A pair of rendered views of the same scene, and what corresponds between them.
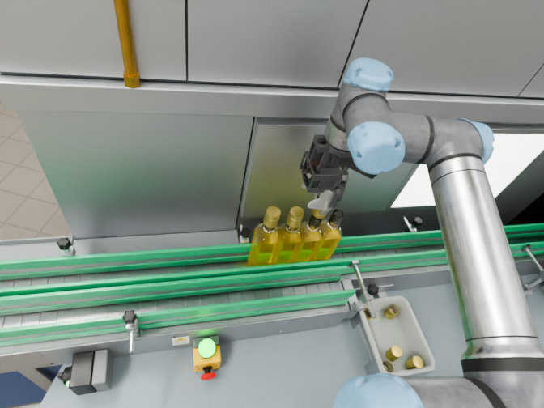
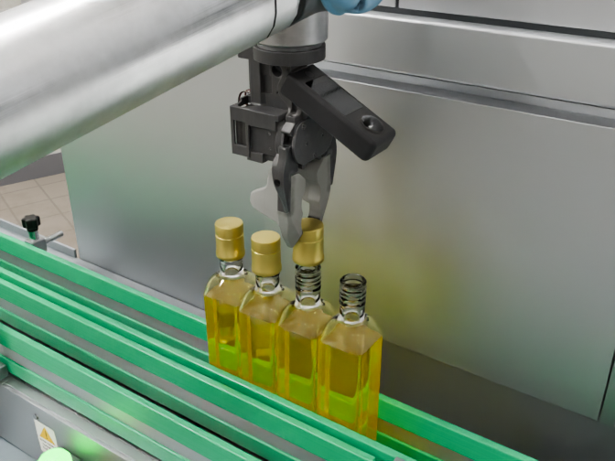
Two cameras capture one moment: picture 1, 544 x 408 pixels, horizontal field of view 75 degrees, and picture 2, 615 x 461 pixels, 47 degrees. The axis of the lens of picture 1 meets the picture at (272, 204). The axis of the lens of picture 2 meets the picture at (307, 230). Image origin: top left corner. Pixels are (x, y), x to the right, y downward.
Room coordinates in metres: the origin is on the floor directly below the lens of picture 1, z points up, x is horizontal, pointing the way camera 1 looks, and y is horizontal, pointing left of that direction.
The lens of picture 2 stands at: (0.20, -0.69, 1.54)
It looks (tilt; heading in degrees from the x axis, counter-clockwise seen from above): 28 degrees down; 57
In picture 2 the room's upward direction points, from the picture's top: straight up
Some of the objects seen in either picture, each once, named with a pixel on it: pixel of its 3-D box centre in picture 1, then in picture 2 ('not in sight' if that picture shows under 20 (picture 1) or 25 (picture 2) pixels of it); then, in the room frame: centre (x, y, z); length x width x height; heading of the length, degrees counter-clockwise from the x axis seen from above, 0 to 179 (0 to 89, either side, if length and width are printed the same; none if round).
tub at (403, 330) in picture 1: (389, 337); not in sight; (0.47, -0.45, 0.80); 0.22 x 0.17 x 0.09; 23
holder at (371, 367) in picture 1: (384, 330); not in sight; (0.50, -0.44, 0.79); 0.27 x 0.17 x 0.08; 23
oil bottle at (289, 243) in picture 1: (282, 250); (269, 359); (0.55, -0.06, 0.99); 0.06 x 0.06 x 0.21; 24
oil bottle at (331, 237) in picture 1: (321, 246); (349, 391); (0.60, -0.17, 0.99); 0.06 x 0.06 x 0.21; 22
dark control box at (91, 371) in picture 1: (92, 371); not in sight; (0.18, 0.32, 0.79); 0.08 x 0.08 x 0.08; 23
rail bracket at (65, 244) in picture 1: (71, 248); (47, 246); (0.41, 0.47, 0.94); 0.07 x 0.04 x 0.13; 23
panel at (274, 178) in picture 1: (400, 171); (613, 284); (0.81, -0.33, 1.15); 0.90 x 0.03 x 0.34; 113
